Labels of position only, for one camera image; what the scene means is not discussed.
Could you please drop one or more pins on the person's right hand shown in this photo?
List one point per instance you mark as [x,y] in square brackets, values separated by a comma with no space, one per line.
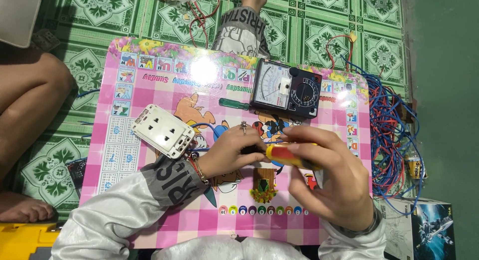
[336,185]

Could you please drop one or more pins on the person's left hand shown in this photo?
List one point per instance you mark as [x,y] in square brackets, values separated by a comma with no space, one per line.
[224,151]

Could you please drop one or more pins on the person's left fingers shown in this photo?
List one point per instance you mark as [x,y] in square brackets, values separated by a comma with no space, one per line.
[254,138]

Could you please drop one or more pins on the yellow and red screwdriver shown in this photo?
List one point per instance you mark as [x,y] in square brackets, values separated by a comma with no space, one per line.
[280,155]

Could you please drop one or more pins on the black analog multimeter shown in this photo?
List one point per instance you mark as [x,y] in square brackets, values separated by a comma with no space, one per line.
[277,88]

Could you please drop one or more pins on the pink cartoon lap table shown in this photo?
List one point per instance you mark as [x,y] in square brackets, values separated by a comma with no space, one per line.
[239,222]

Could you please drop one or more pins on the person's grey printed trouser leg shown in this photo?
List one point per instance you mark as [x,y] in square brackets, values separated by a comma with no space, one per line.
[241,33]

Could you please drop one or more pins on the person's white satin top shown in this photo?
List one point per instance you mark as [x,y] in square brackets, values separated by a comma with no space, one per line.
[232,250]

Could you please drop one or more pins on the small yellow label bottle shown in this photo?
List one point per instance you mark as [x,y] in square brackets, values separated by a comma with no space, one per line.
[414,166]

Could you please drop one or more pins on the black meter with red markings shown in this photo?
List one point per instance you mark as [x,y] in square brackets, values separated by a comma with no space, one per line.
[77,175]

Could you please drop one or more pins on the cardboard box with robot print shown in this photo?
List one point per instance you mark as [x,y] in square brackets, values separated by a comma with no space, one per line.
[430,230]

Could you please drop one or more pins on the small grey plastic part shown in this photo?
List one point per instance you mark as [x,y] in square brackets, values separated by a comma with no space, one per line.
[45,39]

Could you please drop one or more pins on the yellow tool case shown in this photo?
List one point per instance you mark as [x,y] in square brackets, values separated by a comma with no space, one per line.
[22,241]

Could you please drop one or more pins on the white wall socket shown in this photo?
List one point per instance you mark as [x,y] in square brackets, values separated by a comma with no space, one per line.
[161,131]

